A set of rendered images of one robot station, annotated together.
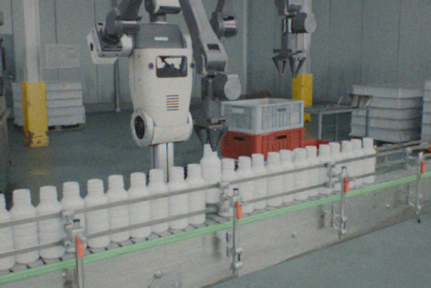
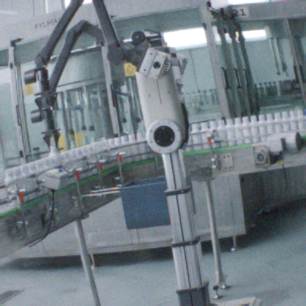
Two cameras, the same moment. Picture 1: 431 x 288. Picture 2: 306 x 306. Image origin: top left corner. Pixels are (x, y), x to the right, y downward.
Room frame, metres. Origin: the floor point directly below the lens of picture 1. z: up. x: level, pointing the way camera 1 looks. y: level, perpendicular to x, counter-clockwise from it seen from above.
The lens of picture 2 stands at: (5.28, -2.70, 1.35)
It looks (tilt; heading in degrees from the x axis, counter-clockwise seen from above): 3 degrees down; 139
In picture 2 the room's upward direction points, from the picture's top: 9 degrees counter-clockwise
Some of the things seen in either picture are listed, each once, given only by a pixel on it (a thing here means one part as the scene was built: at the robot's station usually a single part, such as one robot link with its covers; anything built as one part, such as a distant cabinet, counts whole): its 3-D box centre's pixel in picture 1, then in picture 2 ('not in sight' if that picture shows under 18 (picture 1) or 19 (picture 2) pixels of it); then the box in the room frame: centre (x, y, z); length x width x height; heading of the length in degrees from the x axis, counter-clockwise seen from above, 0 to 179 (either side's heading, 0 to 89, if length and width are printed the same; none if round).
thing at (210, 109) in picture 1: (210, 108); (49, 126); (1.41, 0.00, 1.32); 0.10 x 0.07 x 0.07; 36
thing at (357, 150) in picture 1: (355, 162); (17, 186); (1.80, -0.52, 1.08); 0.06 x 0.06 x 0.17
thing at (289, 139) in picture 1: (262, 141); not in sight; (4.14, -0.42, 0.78); 0.61 x 0.41 x 0.22; 133
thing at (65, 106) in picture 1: (48, 105); not in sight; (10.75, 3.50, 0.50); 1.24 x 1.03 x 1.00; 129
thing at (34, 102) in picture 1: (35, 113); not in sight; (8.60, 3.05, 0.55); 0.40 x 0.40 x 1.10; 36
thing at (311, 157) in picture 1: (310, 171); (32, 180); (1.66, -0.33, 1.08); 0.06 x 0.06 x 0.17
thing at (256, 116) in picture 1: (262, 115); not in sight; (4.14, -0.42, 1.00); 0.61 x 0.41 x 0.22; 134
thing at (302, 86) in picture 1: (302, 98); not in sight; (11.61, -2.06, 0.55); 0.40 x 0.40 x 1.10; 36
